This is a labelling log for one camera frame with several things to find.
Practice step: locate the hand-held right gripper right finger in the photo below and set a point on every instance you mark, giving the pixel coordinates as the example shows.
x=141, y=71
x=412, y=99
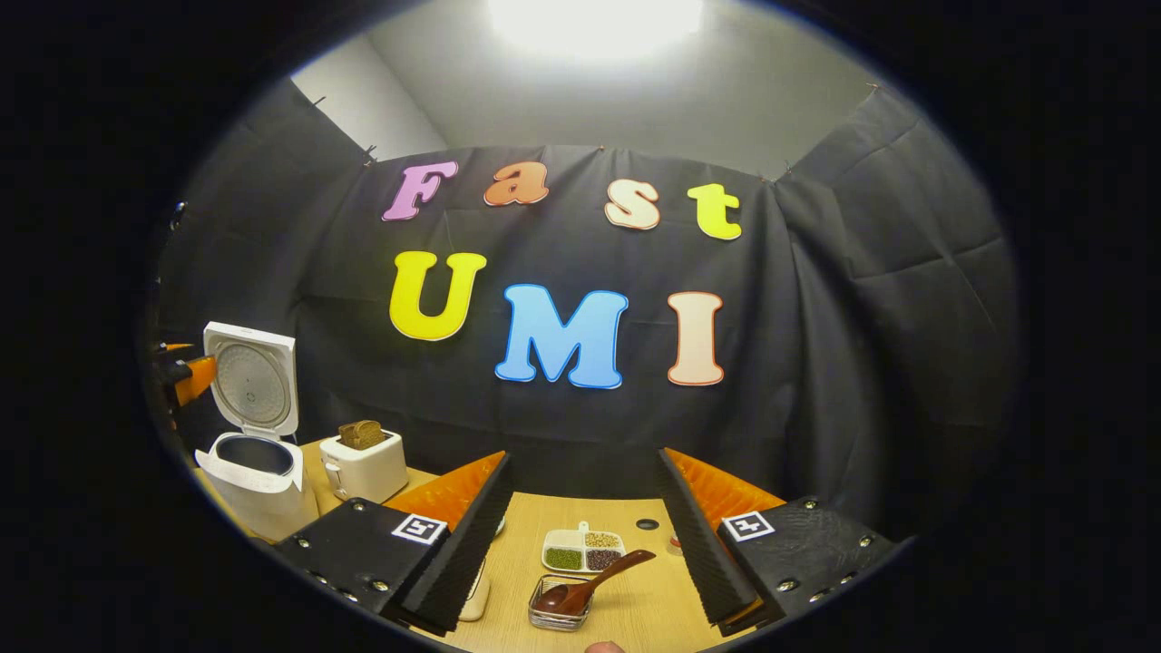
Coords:
x=698, y=544

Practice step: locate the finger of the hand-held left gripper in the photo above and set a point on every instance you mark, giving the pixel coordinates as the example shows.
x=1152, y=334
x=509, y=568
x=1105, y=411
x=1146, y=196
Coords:
x=195, y=379
x=172, y=348

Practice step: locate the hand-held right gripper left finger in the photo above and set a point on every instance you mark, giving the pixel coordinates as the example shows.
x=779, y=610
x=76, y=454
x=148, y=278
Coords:
x=472, y=544

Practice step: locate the brown wooden spoon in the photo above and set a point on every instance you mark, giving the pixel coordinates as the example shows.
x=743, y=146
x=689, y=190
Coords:
x=599, y=580

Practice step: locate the clear chopstick holder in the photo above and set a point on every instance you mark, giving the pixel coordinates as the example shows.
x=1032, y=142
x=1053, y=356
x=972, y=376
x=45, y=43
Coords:
x=558, y=621

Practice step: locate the white rice cooker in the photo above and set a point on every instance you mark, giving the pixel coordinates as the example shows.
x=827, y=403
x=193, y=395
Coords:
x=263, y=499

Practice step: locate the white divided bean dish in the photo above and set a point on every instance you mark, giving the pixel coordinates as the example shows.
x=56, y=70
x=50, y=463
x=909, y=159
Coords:
x=564, y=558

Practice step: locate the white toaster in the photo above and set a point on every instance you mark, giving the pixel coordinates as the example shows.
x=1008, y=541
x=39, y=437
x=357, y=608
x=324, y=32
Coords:
x=367, y=472

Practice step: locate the black backdrop cloth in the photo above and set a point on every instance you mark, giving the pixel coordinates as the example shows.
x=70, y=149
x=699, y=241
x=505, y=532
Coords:
x=562, y=426

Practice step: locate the brown bread slice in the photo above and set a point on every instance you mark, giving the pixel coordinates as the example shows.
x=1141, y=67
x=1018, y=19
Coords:
x=372, y=433
x=352, y=436

